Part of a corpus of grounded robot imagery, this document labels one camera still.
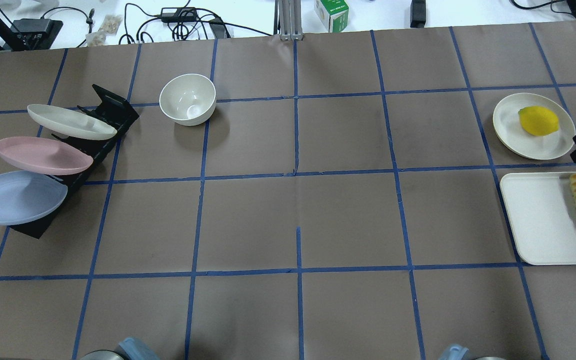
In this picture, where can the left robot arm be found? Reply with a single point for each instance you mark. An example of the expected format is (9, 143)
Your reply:
(131, 348)

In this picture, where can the green white carton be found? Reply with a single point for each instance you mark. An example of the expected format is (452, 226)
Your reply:
(333, 14)

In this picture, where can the yellow lemon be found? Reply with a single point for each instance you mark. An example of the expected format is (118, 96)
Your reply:
(538, 121)

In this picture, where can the white rectangular tray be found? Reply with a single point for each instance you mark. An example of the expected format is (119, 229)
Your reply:
(542, 216)

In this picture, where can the cream bowl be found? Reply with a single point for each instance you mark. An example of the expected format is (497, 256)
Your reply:
(188, 99)

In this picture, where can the black plate rack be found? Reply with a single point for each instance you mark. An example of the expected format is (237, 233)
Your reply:
(114, 110)

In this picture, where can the blue plate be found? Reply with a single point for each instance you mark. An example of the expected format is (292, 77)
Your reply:
(27, 196)

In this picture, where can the cream plate in rack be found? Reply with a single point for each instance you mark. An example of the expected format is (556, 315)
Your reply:
(70, 123)

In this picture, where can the aluminium frame post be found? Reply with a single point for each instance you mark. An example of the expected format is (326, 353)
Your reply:
(288, 20)

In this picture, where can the cream plate under lemon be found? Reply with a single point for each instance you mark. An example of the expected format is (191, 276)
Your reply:
(508, 130)

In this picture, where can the pink plate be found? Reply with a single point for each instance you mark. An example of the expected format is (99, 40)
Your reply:
(43, 156)

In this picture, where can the black power adapter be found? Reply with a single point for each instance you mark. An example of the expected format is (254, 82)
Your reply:
(178, 14)

